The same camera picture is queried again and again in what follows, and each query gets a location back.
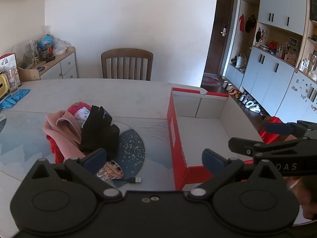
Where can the wooden sideboard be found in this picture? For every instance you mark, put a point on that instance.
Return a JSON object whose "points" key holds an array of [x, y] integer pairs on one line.
{"points": [[66, 64]]}

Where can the white wall cabinet unit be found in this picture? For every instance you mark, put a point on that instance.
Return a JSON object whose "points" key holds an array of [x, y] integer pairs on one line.
{"points": [[267, 79]]}

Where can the pink scarf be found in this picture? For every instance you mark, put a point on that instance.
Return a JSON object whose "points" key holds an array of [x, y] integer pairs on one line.
{"points": [[64, 133]]}

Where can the white tote bag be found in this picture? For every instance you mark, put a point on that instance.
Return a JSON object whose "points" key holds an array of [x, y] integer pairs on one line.
{"points": [[240, 62]]}

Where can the brown wooden chair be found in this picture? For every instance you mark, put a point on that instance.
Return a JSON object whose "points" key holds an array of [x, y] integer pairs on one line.
{"points": [[126, 53]]}

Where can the black hanging bag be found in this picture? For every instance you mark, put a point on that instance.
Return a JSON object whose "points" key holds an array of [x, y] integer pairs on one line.
{"points": [[250, 23]]}

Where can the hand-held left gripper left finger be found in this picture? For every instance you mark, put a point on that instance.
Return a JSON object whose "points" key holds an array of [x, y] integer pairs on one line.
{"points": [[95, 158]]}

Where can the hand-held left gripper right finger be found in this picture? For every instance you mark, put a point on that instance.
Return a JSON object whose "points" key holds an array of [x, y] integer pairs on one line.
{"points": [[210, 157]]}

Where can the blue globe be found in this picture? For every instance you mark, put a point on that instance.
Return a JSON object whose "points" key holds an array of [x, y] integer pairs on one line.
{"points": [[46, 42]]}

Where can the glass jar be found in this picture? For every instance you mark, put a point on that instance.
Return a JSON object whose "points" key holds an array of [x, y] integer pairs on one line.
{"points": [[313, 63]]}

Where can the red shoe box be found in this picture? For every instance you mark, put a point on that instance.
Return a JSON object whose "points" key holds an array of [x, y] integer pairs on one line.
{"points": [[210, 129]]}

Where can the patterned door rug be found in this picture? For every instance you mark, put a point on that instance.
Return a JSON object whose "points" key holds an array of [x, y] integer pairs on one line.
{"points": [[210, 80]]}

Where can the black glove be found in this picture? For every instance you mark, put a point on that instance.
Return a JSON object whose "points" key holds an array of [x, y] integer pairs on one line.
{"points": [[99, 133]]}

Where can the red hanging garment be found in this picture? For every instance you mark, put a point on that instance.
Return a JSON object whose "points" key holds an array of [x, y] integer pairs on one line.
{"points": [[242, 22]]}

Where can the white plastic bag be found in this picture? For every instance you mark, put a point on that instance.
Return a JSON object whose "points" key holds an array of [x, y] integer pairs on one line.
{"points": [[59, 45]]}

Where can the blue printed table mat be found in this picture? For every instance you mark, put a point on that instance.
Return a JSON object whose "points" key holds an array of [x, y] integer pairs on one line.
{"points": [[131, 148]]}

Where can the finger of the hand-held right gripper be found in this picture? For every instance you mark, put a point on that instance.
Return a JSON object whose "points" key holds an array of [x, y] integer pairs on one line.
{"points": [[277, 128], [245, 145]]}

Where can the printed cardboard box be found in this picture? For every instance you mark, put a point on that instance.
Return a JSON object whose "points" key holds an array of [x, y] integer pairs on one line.
{"points": [[8, 64]]}

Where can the clear plastic container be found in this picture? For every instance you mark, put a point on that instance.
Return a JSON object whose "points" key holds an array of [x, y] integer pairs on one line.
{"points": [[24, 53]]}

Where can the red knit cloth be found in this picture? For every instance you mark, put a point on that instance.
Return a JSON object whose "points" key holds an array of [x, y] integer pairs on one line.
{"points": [[55, 153]]}

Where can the row of shoes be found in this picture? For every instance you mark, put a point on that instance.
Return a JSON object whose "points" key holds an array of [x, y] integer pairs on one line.
{"points": [[250, 103]]}

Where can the printed face mask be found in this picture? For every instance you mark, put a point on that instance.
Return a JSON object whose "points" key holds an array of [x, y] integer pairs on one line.
{"points": [[81, 115]]}

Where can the yellow plastic item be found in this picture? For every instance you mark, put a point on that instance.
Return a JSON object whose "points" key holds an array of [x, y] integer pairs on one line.
{"points": [[3, 84]]}

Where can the dark brown door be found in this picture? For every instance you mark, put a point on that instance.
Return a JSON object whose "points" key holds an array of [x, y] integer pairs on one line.
{"points": [[218, 17]]}

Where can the person's right hand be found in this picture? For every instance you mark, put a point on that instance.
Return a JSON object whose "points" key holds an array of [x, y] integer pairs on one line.
{"points": [[309, 198]]}

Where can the blue cloth gloves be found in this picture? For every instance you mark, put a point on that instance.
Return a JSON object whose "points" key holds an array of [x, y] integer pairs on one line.
{"points": [[14, 96]]}

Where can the pink plush fruit toy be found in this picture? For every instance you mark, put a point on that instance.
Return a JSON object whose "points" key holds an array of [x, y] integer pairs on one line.
{"points": [[74, 107]]}

